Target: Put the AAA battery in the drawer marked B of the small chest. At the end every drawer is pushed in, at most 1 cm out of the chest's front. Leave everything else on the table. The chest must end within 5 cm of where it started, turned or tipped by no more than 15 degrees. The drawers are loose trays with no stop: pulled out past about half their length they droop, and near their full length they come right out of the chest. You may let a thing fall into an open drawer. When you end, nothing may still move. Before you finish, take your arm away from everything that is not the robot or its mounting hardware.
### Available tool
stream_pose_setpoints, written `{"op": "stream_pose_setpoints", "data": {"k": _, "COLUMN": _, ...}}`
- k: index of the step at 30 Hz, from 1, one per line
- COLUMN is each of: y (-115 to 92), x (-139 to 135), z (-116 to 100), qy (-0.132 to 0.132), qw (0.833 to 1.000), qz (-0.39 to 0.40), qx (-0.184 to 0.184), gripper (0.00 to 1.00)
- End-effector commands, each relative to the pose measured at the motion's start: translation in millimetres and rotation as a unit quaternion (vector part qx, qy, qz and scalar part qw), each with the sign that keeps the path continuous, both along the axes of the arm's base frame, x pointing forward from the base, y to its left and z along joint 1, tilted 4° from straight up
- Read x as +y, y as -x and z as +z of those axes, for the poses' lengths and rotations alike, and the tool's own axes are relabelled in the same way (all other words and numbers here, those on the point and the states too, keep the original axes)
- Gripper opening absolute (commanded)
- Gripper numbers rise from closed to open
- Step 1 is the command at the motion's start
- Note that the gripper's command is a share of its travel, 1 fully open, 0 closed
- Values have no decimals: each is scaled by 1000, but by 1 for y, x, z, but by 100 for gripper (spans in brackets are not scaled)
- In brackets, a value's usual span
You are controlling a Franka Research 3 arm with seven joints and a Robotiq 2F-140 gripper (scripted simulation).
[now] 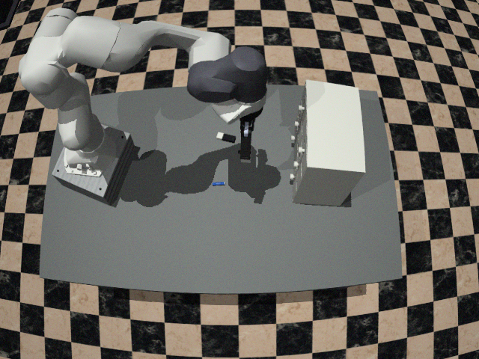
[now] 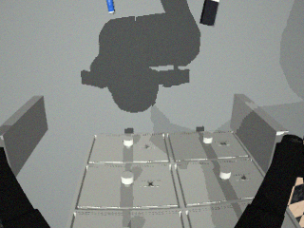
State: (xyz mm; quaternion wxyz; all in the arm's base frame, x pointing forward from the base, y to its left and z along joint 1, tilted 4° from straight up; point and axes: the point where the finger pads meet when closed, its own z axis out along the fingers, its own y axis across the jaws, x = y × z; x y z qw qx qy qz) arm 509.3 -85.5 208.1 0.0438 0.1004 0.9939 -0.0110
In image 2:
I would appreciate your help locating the grey drawer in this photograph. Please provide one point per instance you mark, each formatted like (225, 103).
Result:
(223, 217)
(192, 147)
(214, 183)
(115, 188)
(119, 149)
(142, 220)

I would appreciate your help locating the blue battery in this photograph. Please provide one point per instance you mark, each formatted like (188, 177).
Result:
(110, 6)

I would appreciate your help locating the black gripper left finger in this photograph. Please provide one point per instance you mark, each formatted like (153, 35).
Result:
(19, 135)

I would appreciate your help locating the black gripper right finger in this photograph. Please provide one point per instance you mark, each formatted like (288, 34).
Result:
(278, 155)

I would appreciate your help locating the white chest of drawers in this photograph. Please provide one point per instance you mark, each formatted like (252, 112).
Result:
(173, 165)

